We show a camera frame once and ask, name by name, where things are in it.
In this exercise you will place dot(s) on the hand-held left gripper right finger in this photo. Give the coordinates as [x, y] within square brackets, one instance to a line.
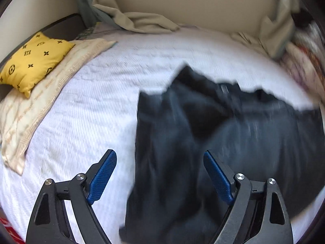
[218, 176]

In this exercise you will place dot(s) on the dark headboard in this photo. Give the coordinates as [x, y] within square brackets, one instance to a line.
[50, 29]

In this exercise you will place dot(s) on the cream pillow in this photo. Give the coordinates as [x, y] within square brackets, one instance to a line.
[38, 101]

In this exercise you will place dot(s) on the dark navy buttoned jacket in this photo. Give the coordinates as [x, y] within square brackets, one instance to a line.
[215, 132]

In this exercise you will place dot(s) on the red patterned blanket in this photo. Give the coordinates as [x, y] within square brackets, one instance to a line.
[312, 58]

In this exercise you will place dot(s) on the cream curtain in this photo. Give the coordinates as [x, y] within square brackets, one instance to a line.
[142, 21]
[276, 28]

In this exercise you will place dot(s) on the black cloth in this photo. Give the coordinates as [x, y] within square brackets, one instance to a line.
[303, 17]

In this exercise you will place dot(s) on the yellow patterned pillow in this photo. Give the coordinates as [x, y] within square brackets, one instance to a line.
[33, 61]

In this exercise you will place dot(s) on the teal curtain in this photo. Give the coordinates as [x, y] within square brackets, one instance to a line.
[85, 2]

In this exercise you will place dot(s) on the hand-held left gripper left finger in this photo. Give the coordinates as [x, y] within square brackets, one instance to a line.
[101, 176]

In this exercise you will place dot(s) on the bed with white cover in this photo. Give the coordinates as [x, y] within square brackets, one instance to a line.
[101, 94]

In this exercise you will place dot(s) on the pink floral quilt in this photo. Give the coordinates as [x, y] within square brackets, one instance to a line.
[302, 71]

